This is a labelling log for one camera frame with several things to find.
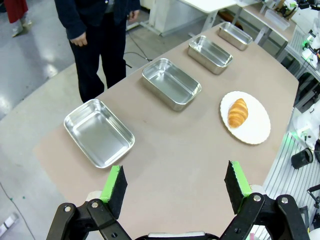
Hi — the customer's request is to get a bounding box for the aluminium profile platform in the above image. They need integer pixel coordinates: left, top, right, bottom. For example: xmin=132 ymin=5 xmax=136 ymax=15
xmin=262 ymin=24 xmax=320 ymax=236

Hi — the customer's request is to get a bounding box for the beige side table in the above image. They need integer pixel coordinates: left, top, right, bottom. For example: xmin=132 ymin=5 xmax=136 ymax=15
xmin=239 ymin=2 xmax=297 ymax=63

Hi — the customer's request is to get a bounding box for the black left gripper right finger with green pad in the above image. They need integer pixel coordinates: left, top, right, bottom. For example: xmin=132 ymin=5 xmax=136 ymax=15
xmin=219 ymin=160 xmax=311 ymax=240

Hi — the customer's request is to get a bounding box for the black floor cable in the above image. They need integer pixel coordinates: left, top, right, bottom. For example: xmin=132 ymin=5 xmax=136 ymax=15
xmin=123 ymin=32 xmax=153 ymax=68

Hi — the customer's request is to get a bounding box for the black cylinder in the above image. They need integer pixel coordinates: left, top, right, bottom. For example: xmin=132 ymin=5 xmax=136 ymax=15
xmin=291 ymin=147 xmax=314 ymax=170

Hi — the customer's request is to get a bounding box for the person in red coat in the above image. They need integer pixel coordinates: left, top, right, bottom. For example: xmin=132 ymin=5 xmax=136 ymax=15
xmin=4 ymin=0 xmax=33 ymax=38

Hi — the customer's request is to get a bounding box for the large white table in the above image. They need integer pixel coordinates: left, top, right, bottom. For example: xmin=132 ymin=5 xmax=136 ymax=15
xmin=139 ymin=0 xmax=241 ymax=33

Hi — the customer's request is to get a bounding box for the person in dark clothes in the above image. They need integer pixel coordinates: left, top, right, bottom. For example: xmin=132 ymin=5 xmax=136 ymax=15
xmin=54 ymin=0 xmax=141 ymax=103

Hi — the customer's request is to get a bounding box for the golden croissant bread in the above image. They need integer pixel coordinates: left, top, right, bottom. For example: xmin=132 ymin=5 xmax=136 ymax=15
xmin=227 ymin=98 xmax=249 ymax=129

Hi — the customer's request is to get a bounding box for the white scalloped plate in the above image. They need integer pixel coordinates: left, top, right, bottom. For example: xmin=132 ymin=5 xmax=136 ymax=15
xmin=219 ymin=90 xmax=272 ymax=145

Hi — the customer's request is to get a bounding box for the person's left forearm dark sleeve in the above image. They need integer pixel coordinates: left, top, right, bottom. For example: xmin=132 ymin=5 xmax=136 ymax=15
xmin=125 ymin=0 xmax=141 ymax=12

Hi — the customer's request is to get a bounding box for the person's right hand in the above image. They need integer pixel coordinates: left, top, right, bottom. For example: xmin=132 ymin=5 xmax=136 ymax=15
xmin=69 ymin=31 xmax=88 ymax=48

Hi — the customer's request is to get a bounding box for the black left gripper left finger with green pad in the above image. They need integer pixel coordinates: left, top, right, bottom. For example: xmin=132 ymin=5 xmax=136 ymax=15
xmin=46 ymin=164 xmax=133 ymax=240

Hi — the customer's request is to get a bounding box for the clear plastic box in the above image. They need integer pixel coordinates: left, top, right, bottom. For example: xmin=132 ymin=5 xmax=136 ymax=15
xmin=264 ymin=9 xmax=291 ymax=31

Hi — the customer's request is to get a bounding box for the person's left hand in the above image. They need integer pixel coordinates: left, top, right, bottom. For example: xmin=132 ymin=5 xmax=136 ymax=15
xmin=127 ymin=9 xmax=140 ymax=21

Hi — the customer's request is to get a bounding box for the deep steel rectangular container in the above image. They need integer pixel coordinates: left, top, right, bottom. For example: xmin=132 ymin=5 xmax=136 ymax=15
xmin=187 ymin=35 xmax=234 ymax=75
xmin=141 ymin=57 xmax=202 ymax=112
xmin=217 ymin=21 xmax=254 ymax=52

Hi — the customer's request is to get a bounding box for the shallow steel tray container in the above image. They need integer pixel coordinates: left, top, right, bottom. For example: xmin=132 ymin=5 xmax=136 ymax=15
xmin=63 ymin=98 xmax=136 ymax=169

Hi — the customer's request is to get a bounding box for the person's right forearm dark sleeve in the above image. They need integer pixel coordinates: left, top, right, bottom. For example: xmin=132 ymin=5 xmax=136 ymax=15
xmin=55 ymin=4 xmax=87 ymax=41

